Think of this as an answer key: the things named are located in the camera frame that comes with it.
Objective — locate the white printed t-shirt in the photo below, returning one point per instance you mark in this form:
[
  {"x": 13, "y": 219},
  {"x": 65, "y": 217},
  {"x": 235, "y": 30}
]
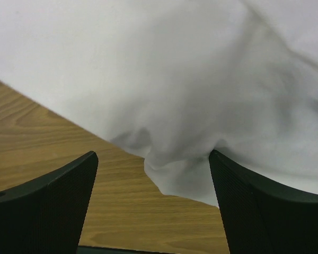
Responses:
[{"x": 170, "y": 81}]

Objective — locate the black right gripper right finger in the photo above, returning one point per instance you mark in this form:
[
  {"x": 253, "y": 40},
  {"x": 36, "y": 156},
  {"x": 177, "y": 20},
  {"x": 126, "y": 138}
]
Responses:
[{"x": 260, "y": 215}]

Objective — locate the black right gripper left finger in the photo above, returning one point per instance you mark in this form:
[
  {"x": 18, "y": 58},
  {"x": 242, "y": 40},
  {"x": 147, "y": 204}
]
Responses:
[{"x": 47, "y": 214}]

